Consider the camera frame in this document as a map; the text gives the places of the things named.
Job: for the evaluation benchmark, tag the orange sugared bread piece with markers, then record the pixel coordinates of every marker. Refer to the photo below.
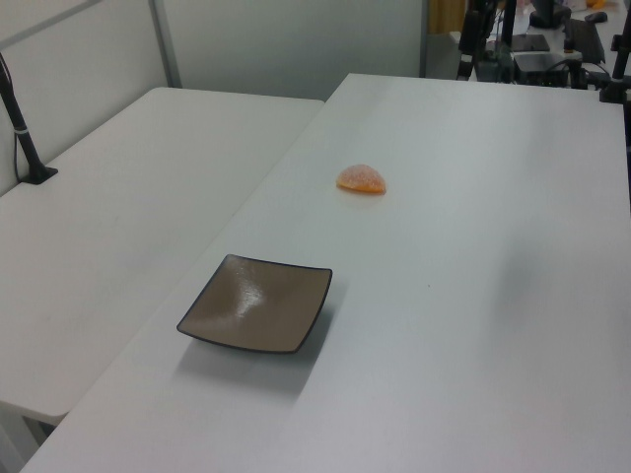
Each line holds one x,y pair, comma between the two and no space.
360,177

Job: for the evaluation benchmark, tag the brown square ceramic plate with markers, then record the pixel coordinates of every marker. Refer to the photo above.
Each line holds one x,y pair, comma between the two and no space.
256,305

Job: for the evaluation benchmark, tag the black pole with white band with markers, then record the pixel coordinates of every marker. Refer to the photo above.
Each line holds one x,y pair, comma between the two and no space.
468,44

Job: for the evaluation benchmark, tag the thin black upright pole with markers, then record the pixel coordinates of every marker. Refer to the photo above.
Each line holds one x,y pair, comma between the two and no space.
509,39

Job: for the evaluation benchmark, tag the black box device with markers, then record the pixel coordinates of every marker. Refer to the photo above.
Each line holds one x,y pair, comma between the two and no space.
539,66

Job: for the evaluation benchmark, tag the black monitor foot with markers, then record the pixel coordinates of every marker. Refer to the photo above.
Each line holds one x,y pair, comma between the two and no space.
547,15

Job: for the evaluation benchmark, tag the black keyboard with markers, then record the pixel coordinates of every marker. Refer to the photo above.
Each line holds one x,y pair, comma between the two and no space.
586,39

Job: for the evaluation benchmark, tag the black clamp stand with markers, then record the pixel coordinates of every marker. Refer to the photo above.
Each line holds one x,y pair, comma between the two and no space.
618,74

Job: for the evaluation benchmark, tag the black computer mouse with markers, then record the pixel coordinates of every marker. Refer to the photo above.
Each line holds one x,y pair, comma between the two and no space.
596,17

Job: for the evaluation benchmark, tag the grey metal partition post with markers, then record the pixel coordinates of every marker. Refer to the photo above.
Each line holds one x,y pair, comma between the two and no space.
166,44

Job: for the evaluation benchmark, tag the black camera stand pole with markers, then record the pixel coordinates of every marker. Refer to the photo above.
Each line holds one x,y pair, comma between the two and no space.
22,143

